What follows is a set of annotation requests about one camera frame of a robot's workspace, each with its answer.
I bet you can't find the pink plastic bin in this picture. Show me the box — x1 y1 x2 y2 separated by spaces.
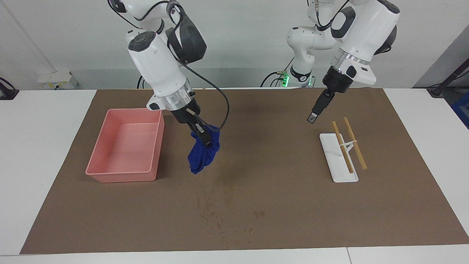
85 107 165 183

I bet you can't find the brown table mat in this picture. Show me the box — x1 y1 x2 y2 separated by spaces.
20 87 469 254

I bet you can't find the black base cable bundle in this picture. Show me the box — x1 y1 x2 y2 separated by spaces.
260 54 295 88

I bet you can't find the white socket box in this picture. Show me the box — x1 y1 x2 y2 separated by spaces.
38 71 78 89

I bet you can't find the blue crate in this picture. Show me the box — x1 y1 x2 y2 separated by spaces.
451 92 469 129

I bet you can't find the white rack base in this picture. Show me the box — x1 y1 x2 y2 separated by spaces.
319 133 359 183

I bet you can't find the black stand leg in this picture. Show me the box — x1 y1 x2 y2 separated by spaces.
427 59 469 98

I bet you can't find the blue towel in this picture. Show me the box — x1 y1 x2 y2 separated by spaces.
188 125 221 175

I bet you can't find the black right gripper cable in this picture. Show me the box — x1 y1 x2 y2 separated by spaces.
167 0 230 131

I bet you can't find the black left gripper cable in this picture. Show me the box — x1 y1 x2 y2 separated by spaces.
307 0 353 30

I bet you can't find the black clamp foot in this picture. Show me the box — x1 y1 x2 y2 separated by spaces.
0 77 19 100

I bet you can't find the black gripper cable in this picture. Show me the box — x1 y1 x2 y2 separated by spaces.
167 0 230 131
307 0 353 30

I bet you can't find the wooden dowel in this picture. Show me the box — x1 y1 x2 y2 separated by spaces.
343 117 368 170
332 121 354 174

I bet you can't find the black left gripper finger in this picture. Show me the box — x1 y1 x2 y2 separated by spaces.
306 90 335 125

